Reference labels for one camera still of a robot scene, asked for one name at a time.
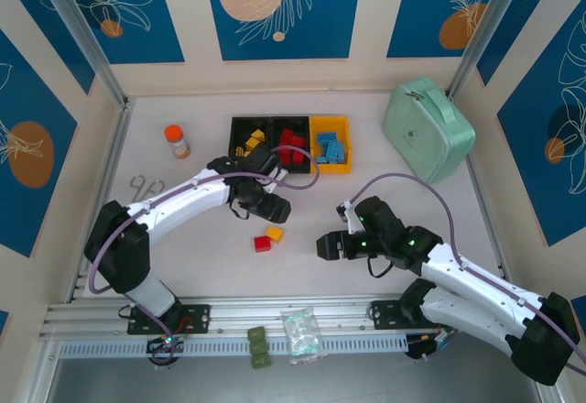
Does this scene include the yellow plastic bin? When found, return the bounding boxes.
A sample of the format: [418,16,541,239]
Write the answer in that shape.
[308,114,353,175]

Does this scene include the black plastic bin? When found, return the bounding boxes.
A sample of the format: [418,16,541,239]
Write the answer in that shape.
[268,115,313,175]
[228,115,275,175]

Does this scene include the orange capped spice bottle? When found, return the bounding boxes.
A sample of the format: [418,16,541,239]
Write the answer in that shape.
[163,124,191,160]

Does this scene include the clear plastic bag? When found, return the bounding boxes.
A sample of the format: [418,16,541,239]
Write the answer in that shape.
[279,307,327,366]

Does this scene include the metal tongs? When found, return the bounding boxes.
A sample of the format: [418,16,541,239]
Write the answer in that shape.
[129,174,166,202]

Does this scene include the mint green zip case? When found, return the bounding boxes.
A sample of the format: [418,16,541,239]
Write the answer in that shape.
[382,76,477,185]

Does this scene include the small controller board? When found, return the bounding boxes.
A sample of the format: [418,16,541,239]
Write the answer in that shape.
[146,334,187,367]
[406,332,459,363]

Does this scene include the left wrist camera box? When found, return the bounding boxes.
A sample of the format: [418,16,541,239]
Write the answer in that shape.
[264,168,289,193]

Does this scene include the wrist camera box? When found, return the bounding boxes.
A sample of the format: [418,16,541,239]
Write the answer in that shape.
[336,201,363,235]
[264,168,289,193]

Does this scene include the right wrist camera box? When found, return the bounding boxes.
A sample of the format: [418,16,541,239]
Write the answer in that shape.
[336,201,363,235]

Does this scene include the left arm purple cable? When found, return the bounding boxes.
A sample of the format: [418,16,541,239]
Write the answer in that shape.
[89,145,320,361]

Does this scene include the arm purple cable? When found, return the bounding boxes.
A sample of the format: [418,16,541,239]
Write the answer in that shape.
[350,172,586,375]
[89,145,320,361]

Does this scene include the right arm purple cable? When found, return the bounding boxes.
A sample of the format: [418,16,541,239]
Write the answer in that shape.
[350,172,586,375]

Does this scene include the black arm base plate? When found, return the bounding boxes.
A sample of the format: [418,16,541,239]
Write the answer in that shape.
[126,304,212,335]
[368,300,459,331]

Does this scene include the aluminium front rail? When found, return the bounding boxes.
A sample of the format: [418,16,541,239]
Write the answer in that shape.
[38,291,546,341]

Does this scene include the aluminium side rail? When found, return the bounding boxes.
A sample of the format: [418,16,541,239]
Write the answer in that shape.
[462,154,514,293]
[66,100,135,304]

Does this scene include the white slotted cable duct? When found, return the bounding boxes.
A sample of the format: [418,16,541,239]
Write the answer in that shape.
[58,334,409,359]

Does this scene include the aluminium frame post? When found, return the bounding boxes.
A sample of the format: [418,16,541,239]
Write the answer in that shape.
[31,0,129,107]
[446,0,526,100]

